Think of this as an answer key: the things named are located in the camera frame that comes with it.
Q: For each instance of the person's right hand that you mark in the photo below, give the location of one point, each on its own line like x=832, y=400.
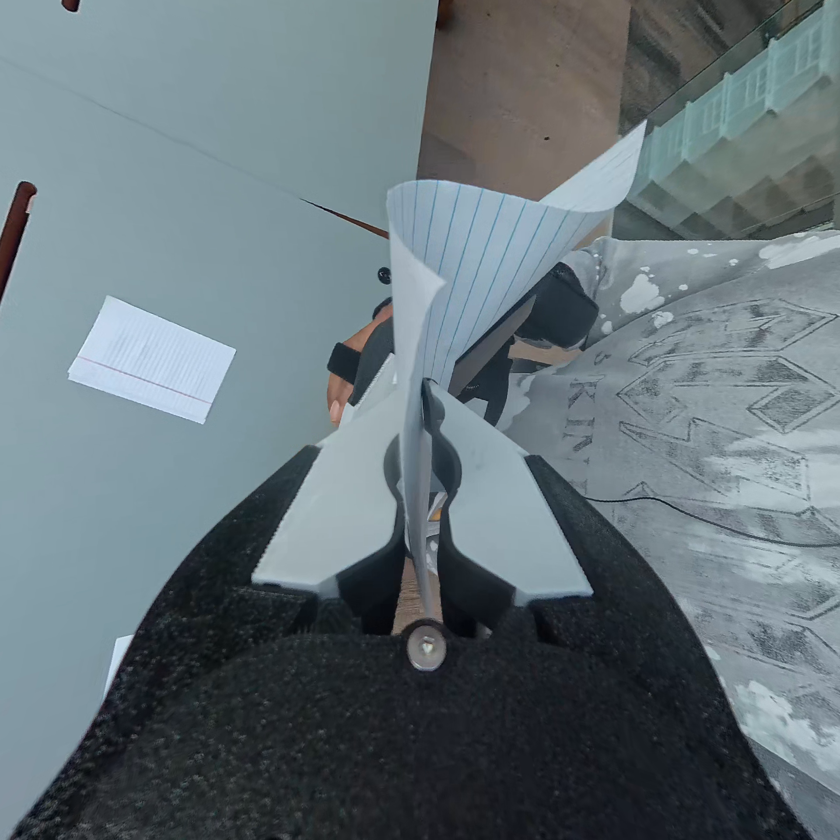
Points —
x=338, y=397

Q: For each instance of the wooden table leg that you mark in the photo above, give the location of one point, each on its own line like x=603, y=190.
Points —
x=445, y=12

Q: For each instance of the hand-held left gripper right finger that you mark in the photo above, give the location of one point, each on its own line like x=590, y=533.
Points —
x=512, y=518

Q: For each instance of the person's grey hooded sweatshirt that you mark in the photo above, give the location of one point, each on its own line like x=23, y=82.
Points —
x=722, y=426

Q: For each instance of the cut lined paper piece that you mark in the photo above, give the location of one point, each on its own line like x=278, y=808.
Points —
x=118, y=663

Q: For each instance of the lined paper sheet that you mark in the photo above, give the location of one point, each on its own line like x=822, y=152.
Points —
x=499, y=262

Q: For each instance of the stack of lined paper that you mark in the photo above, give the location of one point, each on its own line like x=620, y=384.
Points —
x=151, y=358

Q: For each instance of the glass railing panel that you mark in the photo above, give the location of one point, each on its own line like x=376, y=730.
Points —
x=754, y=98

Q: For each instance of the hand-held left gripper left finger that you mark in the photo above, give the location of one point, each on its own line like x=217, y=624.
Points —
x=328, y=512

